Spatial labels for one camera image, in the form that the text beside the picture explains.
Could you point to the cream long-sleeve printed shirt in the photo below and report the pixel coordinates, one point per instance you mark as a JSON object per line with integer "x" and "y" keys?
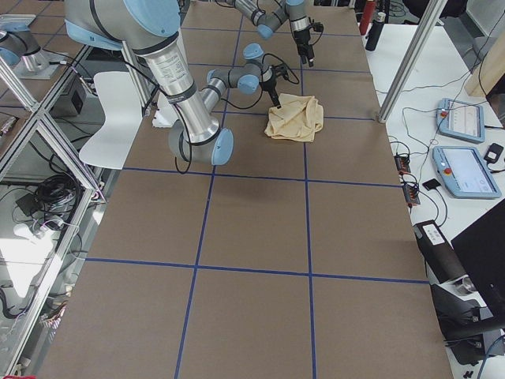
{"x": 298, "y": 119}

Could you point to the blue teach pendant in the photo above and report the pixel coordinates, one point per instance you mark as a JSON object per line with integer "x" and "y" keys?
{"x": 460, "y": 120}
{"x": 463, "y": 173}

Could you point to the red cylinder bottle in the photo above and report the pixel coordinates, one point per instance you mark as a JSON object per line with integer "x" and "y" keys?
{"x": 366, "y": 17}

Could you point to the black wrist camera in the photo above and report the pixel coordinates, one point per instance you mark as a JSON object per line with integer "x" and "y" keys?
{"x": 281, "y": 71}
{"x": 317, "y": 26}

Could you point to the black power adapter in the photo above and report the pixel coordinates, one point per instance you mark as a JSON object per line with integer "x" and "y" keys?
{"x": 493, "y": 153}

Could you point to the far blue teach pendant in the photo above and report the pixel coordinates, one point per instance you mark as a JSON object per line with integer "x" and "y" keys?
{"x": 460, "y": 120}

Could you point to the near blue teach pendant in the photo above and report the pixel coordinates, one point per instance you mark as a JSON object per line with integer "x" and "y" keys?
{"x": 463, "y": 173}

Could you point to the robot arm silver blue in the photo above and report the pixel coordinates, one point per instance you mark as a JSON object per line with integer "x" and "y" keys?
{"x": 267, "y": 23}
{"x": 151, "y": 29}

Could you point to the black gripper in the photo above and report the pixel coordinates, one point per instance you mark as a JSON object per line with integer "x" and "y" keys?
{"x": 302, "y": 39}
{"x": 271, "y": 85}

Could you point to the white curved base cover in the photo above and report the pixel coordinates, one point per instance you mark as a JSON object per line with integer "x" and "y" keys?
{"x": 110, "y": 145}

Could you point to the black monitor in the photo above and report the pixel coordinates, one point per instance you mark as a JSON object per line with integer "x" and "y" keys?
{"x": 480, "y": 249}

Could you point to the black labelled box device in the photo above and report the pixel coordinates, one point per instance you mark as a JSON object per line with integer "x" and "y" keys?
{"x": 437, "y": 251}

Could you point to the orange black connector block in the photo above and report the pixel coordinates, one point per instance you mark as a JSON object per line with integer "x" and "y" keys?
{"x": 402, "y": 163}

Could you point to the aluminium frame post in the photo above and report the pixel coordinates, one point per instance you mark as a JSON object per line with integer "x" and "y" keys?
{"x": 413, "y": 52}

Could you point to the black water bottle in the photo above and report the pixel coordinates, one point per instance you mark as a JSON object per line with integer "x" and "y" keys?
{"x": 375, "y": 31}

